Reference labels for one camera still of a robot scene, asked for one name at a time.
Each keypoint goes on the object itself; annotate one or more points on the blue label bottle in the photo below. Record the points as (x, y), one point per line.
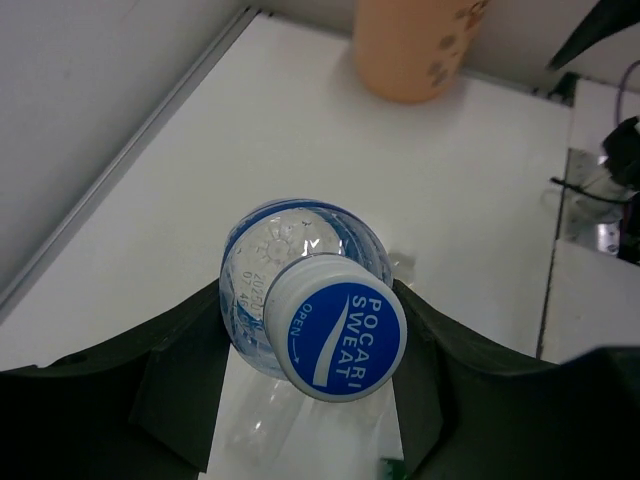
(306, 298)

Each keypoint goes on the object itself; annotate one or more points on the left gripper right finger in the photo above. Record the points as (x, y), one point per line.
(470, 408)

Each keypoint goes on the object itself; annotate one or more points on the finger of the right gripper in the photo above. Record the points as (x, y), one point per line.
(605, 19)

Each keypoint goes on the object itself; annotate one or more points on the orange bin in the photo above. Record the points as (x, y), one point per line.
(410, 51)

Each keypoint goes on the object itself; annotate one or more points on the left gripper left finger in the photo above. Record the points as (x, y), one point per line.
(141, 405)

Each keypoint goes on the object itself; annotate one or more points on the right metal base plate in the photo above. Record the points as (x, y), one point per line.
(592, 204)

